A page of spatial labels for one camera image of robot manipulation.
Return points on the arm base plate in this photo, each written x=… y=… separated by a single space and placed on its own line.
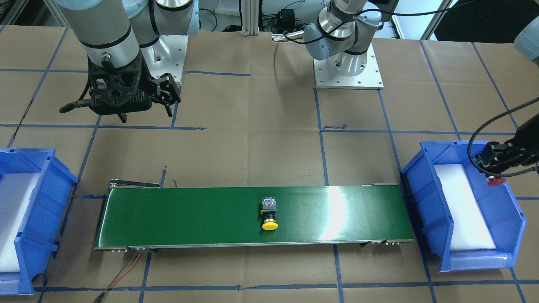
x=347 y=71
x=167 y=55

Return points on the white foam pad bin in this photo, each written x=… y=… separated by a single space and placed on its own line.
x=470 y=231
x=15 y=193

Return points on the aluminium frame post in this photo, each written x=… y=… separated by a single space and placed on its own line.
x=250 y=13

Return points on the red push button switch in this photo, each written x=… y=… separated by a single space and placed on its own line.
x=495 y=181

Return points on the green conveyor belt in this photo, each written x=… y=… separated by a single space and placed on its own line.
x=173 y=218

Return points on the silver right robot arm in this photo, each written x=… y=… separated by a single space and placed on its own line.
x=136 y=51

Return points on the yellow push button switch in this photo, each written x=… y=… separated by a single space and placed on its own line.
x=268 y=212

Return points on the blue storage bin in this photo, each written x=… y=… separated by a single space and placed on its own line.
x=503 y=216
x=36 y=240

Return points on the black power adapter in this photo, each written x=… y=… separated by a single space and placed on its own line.
x=286 y=18

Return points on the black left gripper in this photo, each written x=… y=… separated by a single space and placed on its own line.
x=523 y=141

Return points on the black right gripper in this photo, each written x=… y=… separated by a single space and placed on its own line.
x=166 y=89

